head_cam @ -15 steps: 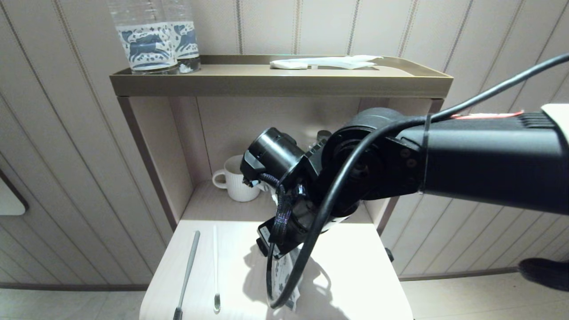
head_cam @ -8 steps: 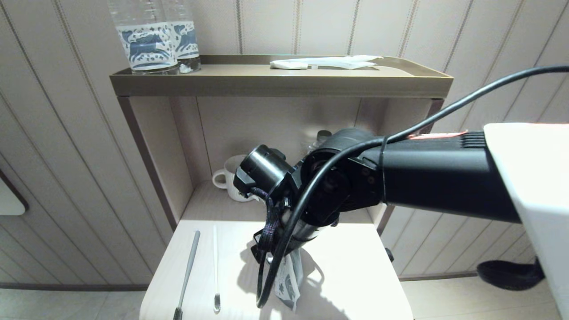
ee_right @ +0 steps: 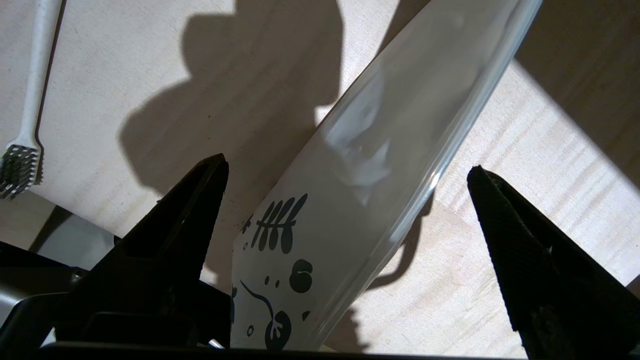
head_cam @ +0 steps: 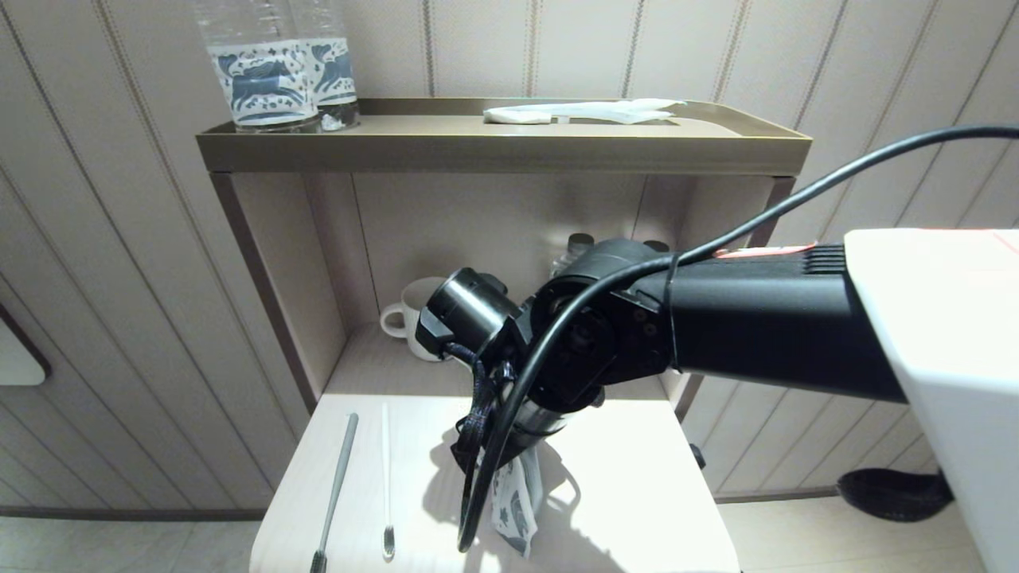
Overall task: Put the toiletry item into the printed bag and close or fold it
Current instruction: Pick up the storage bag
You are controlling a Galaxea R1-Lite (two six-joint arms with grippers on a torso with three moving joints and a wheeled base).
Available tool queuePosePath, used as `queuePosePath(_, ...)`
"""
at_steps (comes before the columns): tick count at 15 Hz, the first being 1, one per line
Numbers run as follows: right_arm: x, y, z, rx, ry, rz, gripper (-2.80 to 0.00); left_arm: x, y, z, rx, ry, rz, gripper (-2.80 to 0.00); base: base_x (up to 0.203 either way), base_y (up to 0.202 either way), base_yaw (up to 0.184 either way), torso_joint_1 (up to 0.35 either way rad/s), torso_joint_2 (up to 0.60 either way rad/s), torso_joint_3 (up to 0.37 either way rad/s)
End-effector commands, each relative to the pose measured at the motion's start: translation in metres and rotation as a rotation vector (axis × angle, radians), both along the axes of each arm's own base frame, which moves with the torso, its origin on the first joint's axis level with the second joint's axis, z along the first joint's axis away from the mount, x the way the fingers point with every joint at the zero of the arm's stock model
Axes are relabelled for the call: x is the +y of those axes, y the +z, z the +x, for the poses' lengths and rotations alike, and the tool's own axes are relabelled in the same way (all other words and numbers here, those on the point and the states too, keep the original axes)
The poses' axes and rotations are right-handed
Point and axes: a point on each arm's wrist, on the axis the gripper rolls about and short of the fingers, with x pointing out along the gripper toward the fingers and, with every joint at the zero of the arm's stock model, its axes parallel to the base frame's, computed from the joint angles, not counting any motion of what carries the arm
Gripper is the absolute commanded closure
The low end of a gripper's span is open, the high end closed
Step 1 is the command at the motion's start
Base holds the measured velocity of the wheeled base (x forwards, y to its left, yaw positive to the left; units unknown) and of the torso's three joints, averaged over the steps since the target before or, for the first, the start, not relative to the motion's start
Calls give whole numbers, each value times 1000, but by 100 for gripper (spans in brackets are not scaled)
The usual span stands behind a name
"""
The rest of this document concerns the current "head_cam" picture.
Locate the bronze open shelf unit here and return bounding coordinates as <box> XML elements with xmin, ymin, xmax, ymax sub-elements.
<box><xmin>196</xmin><ymin>97</ymin><xmax>813</xmax><ymax>415</ymax></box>

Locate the white folded sachet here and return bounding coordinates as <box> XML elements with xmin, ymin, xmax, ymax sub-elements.
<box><xmin>483</xmin><ymin>107</ymin><xmax>552</xmax><ymax>125</ymax></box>

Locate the black right camera cable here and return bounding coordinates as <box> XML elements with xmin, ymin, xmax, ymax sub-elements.
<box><xmin>456</xmin><ymin>123</ymin><xmax>1019</xmax><ymax>555</ymax></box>

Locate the grey toothbrush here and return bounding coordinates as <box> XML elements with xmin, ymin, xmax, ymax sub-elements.
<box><xmin>310</xmin><ymin>413</ymin><xmax>360</xmax><ymax>573</ymax></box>

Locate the slim white toothbrush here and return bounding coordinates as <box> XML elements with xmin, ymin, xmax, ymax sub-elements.
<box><xmin>380</xmin><ymin>402</ymin><xmax>396</xmax><ymax>560</ymax></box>

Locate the braided right arm cable sleeve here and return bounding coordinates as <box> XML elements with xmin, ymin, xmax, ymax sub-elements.
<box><xmin>446</xmin><ymin>341</ymin><xmax>514</xmax><ymax>474</ymax></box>

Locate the large bottle blue deer label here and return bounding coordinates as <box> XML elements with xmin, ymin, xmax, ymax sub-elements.
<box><xmin>191</xmin><ymin>0</ymin><xmax>321</xmax><ymax>134</ymax></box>
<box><xmin>288</xmin><ymin>0</ymin><xmax>361</xmax><ymax>132</ymax></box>

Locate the white leaf-print plastic bag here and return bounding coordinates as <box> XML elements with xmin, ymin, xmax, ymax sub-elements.
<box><xmin>487</xmin><ymin>450</ymin><xmax>546</xmax><ymax>558</ymax></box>

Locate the white packet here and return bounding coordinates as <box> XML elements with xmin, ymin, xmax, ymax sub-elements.
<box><xmin>549</xmin><ymin>98</ymin><xmax>687</xmax><ymax>125</ymax></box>

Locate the white wall fixture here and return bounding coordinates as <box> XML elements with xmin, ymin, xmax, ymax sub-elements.
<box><xmin>0</xmin><ymin>302</ymin><xmax>53</xmax><ymax>388</ymax></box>

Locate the white ribbed mug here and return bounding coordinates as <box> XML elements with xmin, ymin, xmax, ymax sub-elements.
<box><xmin>380</xmin><ymin>276</ymin><xmax>448</xmax><ymax>364</ymax></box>

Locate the black object on floor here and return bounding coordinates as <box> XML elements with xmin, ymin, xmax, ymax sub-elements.
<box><xmin>836</xmin><ymin>468</ymin><xmax>954</xmax><ymax>523</ymax></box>

